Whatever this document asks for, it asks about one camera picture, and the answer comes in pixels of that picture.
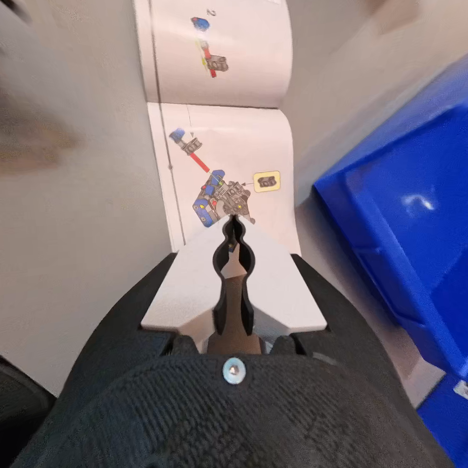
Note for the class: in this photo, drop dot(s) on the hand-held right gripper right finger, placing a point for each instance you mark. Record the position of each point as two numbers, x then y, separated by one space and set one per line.
285 292

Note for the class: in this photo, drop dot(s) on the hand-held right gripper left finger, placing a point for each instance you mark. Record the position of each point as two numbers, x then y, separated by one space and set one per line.
179 292

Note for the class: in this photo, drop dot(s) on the lego instruction booklet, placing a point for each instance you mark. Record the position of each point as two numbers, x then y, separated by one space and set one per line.
237 139

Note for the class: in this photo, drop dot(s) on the large blue plastic bin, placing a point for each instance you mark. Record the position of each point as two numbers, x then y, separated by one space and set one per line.
402 256

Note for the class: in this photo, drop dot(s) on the small blue plastic bin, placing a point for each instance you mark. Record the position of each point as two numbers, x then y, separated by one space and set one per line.
442 431

